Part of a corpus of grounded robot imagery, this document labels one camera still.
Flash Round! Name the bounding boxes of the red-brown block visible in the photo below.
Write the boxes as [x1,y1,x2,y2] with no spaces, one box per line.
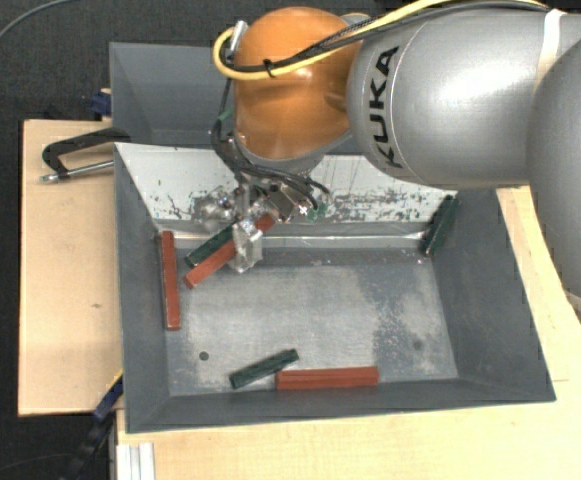
[160,230,183,332]
[183,214,277,290]
[275,365,381,392]

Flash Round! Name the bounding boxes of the grey metal bin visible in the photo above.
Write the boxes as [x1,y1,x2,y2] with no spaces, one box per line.
[108,41,558,435]

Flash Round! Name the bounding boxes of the pale wood board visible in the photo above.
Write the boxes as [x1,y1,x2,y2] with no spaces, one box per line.
[17,118,125,417]

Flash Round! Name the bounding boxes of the dark green flat block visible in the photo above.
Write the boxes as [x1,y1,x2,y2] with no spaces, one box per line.
[421,194,462,257]
[184,224,236,270]
[228,348,301,391]

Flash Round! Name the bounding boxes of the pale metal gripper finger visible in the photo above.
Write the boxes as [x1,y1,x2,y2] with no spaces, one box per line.
[228,219,265,275]

